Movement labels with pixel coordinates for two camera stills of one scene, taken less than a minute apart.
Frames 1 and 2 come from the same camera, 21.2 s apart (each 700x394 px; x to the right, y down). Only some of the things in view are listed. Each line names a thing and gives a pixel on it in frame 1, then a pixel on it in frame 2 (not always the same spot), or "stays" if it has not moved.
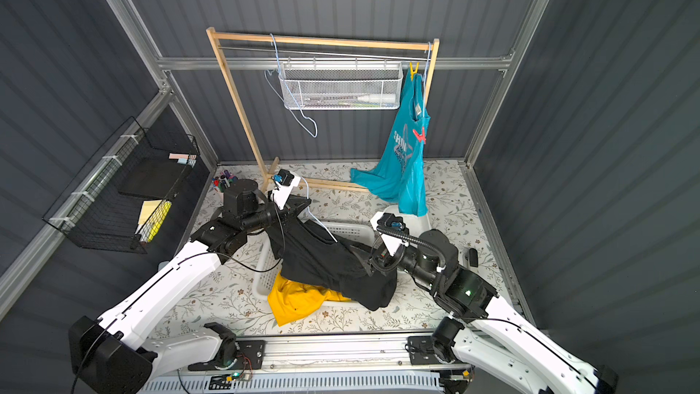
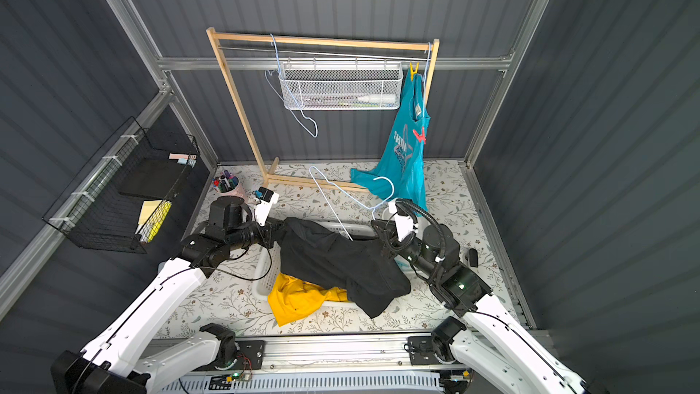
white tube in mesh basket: [377, 98] stays
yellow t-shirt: [291, 300] stays
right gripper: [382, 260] → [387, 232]
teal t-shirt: [401, 174] stays
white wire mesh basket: [340, 85] stays
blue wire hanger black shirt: [313, 216] → [330, 182]
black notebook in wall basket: [156, 177] stays
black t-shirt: [312, 257] stays
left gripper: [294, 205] → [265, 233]
